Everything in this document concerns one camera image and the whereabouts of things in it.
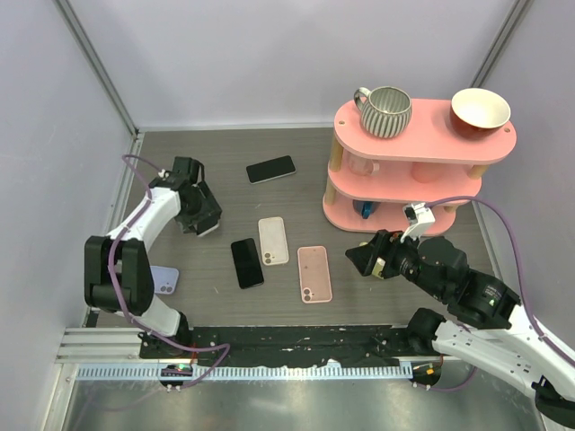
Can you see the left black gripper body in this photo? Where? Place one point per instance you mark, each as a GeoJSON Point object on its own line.
{"type": "Point", "coordinates": [205, 206]}

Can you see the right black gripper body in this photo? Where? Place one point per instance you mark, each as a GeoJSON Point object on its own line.
{"type": "Point", "coordinates": [400, 257]}

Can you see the phone with white edge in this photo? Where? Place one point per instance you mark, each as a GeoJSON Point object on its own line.
{"type": "Point", "coordinates": [210, 230]}

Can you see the beige phone case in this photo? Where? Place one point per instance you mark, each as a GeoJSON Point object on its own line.
{"type": "Point", "coordinates": [273, 241]}

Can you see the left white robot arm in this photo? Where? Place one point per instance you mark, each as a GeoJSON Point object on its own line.
{"type": "Point", "coordinates": [117, 274]}

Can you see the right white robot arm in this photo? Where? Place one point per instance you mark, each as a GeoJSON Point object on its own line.
{"type": "Point", "coordinates": [489, 329]}

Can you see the pink phone case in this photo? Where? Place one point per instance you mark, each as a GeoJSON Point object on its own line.
{"type": "Point", "coordinates": [314, 274]}

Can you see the black phone silver edge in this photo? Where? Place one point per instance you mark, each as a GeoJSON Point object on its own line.
{"type": "Point", "coordinates": [272, 169]}

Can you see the lilac phone case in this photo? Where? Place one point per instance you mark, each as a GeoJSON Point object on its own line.
{"type": "Point", "coordinates": [165, 279]}

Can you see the yellow green mug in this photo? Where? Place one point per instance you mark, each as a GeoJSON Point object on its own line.
{"type": "Point", "coordinates": [379, 269]}

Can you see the blue cup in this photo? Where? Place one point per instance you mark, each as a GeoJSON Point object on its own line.
{"type": "Point", "coordinates": [364, 208]}

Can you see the clear pink glass cup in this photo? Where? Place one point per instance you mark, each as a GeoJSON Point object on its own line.
{"type": "Point", "coordinates": [362, 166]}

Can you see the pink three-tier shelf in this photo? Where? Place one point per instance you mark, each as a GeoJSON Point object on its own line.
{"type": "Point", "coordinates": [428, 138]}

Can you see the black mounting plate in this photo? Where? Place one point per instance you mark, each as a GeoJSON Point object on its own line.
{"type": "Point", "coordinates": [306, 346]}

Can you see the grey striped mug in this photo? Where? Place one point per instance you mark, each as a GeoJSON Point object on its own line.
{"type": "Point", "coordinates": [385, 112]}

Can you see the red white bowl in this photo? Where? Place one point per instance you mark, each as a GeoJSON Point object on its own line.
{"type": "Point", "coordinates": [476, 113]}

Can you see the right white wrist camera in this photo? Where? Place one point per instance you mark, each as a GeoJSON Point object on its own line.
{"type": "Point", "coordinates": [420, 218]}

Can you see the white slotted cable duct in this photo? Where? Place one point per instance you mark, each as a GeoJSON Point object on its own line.
{"type": "Point", "coordinates": [179, 372]}

